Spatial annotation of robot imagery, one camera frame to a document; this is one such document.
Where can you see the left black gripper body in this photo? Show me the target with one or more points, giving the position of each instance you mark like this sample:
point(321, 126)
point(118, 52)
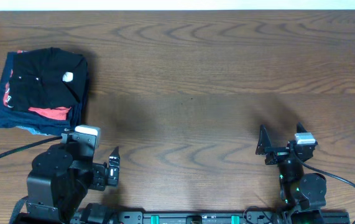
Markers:
point(103, 175)

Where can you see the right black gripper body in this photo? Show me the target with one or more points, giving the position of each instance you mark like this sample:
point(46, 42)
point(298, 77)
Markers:
point(280, 152)

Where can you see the black mounting rail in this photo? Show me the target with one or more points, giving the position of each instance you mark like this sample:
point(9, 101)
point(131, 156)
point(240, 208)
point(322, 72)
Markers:
point(205, 218)

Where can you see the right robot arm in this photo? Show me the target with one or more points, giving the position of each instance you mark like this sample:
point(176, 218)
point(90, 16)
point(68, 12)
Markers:
point(303, 194)

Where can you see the black t-shirt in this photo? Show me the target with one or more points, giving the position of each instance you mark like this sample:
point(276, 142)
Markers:
point(47, 78)

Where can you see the red folded t-shirt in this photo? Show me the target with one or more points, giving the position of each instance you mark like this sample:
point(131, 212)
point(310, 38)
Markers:
point(59, 113)

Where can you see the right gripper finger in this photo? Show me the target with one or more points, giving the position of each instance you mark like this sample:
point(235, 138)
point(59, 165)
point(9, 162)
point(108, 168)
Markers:
point(300, 128)
point(264, 145)

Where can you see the navy folded t-shirt stack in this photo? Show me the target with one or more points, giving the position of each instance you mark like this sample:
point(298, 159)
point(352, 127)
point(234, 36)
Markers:
point(31, 121)

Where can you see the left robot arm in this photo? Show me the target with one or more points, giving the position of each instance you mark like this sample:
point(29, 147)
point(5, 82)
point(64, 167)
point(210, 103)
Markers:
point(58, 182)

